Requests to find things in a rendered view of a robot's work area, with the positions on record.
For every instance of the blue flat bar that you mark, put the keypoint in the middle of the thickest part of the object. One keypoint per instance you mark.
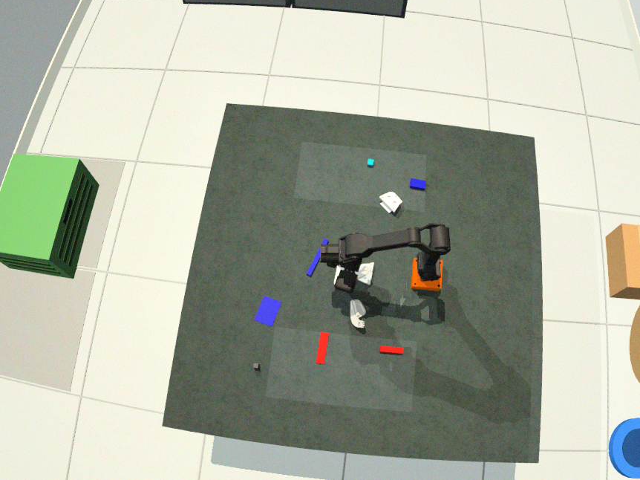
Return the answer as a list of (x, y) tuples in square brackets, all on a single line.
[(315, 261)]

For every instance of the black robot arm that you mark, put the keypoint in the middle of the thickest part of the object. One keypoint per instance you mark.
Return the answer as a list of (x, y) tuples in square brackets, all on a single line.
[(353, 247)]

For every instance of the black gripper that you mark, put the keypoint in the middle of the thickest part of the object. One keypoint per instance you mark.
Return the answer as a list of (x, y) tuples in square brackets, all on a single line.
[(346, 279)]

